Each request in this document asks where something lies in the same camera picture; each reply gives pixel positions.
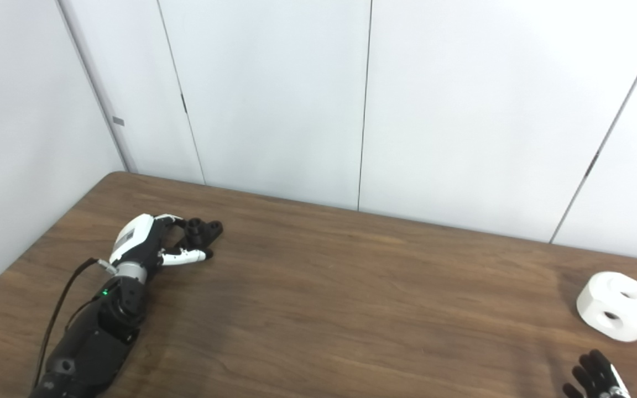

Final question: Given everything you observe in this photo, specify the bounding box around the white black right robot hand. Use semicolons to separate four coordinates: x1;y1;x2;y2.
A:
563;349;631;398

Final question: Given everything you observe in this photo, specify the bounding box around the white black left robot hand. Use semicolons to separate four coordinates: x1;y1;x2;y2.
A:
108;213;214;277

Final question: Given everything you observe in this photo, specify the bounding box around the round white piece with holes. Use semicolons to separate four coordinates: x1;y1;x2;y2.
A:
576;271;637;342

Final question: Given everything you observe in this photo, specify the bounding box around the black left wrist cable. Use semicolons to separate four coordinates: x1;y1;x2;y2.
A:
34;258;117;387

